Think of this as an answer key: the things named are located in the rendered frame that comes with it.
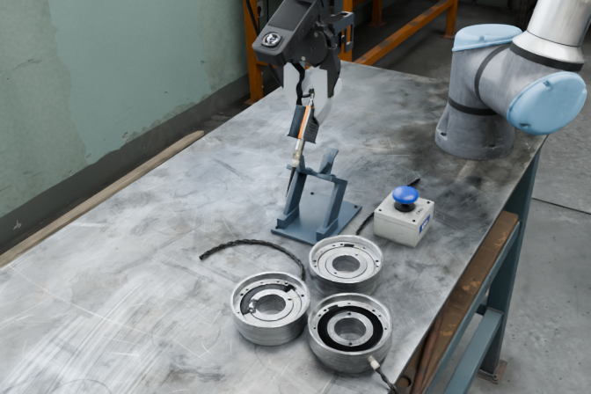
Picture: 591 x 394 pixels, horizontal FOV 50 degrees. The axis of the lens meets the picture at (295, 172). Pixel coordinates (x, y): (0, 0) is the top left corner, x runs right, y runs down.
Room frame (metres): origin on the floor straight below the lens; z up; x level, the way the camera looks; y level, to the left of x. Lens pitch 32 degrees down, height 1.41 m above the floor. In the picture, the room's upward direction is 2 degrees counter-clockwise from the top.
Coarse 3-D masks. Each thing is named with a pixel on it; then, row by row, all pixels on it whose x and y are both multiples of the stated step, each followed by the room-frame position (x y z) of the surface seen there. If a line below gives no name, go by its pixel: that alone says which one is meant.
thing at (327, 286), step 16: (336, 240) 0.74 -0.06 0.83; (352, 240) 0.74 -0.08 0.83; (368, 240) 0.72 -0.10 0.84; (320, 256) 0.71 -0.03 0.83; (336, 256) 0.71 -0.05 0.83; (352, 256) 0.71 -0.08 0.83; (336, 272) 0.67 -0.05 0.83; (320, 288) 0.65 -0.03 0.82; (336, 288) 0.64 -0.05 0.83; (352, 288) 0.64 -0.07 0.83; (368, 288) 0.64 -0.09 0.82
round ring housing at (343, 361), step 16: (320, 304) 0.60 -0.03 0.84; (352, 304) 0.61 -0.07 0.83; (368, 304) 0.60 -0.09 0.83; (336, 320) 0.58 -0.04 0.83; (352, 320) 0.58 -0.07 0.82; (368, 320) 0.58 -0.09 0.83; (384, 320) 0.58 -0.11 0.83; (336, 336) 0.55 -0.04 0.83; (368, 336) 0.55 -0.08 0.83; (384, 336) 0.55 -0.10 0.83; (320, 352) 0.53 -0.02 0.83; (336, 352) 0.52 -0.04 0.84; (352, 352) 0.52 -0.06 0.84; (368, 352) 0.51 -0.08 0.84; (384, 352) 0.53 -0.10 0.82; (336, 368) 0.52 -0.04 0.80; (352, 368) 0.51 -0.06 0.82; (368, 368) 0.52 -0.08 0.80
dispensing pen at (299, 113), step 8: (312, 88) 0.84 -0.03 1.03; (312, 96) 0.83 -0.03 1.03; (312, 104) 0.82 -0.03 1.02; (296, 112) 0.81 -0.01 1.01; (304, 112) 0.80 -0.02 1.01; (296, 120) 0.80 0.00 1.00; (296, 128) 0.79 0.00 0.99; (296, 136) 0.79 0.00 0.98; (296, 144) 0.79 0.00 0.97; (304, 144) 0.80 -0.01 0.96; (296, 152) 0.79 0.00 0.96; (296, 160) 0.78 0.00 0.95; (288, 184) 0.77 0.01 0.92
